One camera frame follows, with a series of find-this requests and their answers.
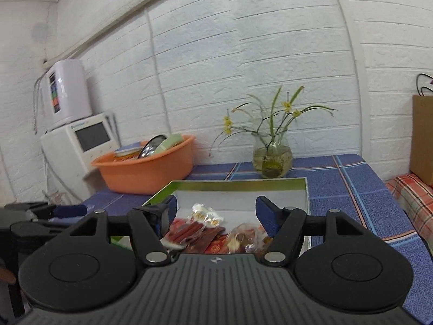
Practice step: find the clear nut snack packet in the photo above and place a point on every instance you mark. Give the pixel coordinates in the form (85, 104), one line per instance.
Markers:
(245, 238)

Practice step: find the tall brown cardboard box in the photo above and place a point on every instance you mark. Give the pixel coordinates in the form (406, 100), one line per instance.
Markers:
(423, 142)

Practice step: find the white appliance with screen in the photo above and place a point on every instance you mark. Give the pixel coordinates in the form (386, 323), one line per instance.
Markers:
(64, 155)

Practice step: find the purple leafed plant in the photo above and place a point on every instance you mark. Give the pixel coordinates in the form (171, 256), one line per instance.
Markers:
(419, 84)

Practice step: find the green cardboard box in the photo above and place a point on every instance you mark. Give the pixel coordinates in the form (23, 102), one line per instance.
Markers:
(236, 196)

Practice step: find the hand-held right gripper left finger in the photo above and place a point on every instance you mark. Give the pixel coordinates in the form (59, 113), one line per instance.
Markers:
(172, 210)

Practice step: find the yellow candy packet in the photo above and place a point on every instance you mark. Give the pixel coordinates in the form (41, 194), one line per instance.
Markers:
(207, 215)

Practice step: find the pale green bowl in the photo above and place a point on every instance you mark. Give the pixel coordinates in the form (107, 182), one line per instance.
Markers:
(171, 142)

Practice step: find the sausage stick packet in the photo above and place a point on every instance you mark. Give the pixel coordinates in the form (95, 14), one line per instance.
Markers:
(189, 232)

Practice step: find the blue checked tablecloth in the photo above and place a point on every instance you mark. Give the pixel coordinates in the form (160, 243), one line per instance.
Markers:
(345, 193)

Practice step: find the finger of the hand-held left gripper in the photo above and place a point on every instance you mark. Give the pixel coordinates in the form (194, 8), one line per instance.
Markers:
(69, 211)
(40, 230)

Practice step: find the white water purifier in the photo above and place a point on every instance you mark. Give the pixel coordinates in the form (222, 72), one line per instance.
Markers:
(71, 91)

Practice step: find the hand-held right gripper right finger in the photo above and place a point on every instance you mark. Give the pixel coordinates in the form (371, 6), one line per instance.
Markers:
(267, 215)

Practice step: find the red snack packet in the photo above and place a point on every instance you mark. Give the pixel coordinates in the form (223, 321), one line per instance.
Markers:
(218, 245)

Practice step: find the person's left hand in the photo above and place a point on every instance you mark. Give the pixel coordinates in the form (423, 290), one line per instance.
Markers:
(7, 276)

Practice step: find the grey wall pipe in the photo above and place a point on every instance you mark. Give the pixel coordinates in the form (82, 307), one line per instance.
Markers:
(128, 13)

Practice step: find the orange plastic basin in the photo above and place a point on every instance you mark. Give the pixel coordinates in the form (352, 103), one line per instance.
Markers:
(145, 172)

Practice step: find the yellow flowered plant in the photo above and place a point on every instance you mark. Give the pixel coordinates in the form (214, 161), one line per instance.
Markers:
(270, 115)

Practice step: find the glass vase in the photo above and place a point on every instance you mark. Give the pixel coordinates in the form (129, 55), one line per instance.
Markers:
(272, 159)

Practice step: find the orange plaid cloth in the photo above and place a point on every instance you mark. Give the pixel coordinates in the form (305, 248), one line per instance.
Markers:
(414, 199)

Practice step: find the metal pan lid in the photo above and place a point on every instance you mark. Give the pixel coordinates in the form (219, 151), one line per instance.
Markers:
(150, 147)

